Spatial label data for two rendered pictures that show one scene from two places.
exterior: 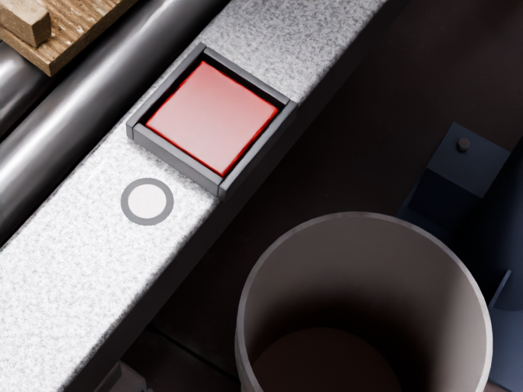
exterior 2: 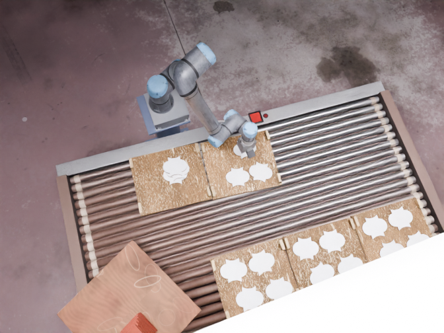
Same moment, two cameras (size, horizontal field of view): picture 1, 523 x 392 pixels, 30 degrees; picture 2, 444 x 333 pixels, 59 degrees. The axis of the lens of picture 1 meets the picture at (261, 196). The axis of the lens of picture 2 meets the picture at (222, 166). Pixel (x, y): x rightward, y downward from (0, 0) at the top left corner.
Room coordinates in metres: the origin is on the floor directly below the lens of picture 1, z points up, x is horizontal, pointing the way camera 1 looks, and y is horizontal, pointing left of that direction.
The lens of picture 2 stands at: (1.21, 0.56, 3.12)
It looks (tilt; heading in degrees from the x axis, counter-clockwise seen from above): 73 degrees down; 219
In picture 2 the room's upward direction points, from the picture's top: 8 degrees clockwise
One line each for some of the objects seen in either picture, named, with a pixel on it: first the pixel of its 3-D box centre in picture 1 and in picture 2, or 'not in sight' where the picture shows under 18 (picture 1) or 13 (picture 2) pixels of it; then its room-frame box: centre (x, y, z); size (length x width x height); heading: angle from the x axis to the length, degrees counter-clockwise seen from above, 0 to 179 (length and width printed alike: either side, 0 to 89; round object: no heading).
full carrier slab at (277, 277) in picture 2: not in sight; (255, 279); (0.98, 0.71, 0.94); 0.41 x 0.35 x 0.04; 153
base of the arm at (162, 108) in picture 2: not in sight; (160, 98); (0.67, -0.41, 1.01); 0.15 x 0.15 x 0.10
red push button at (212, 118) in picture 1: (212, 120); (256, 117); (0.31, 0.04, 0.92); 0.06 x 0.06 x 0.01; 64
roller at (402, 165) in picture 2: not in sight; (255, 208); (0.70, 0.43, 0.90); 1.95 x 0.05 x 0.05; 154
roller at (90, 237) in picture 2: not in sight; (249, 191); (0.65, 0.34, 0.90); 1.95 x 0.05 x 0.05; 154
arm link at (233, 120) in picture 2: not in sight; (233, 122); (0.53, 0.04, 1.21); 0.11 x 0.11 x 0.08; 4
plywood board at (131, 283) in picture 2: not in sight; (129, 312); (1.55, 0.39, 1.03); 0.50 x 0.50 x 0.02; 3
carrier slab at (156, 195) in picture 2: not in sight; (170, 178); (0.94, -0.02, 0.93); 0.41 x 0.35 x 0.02; 151
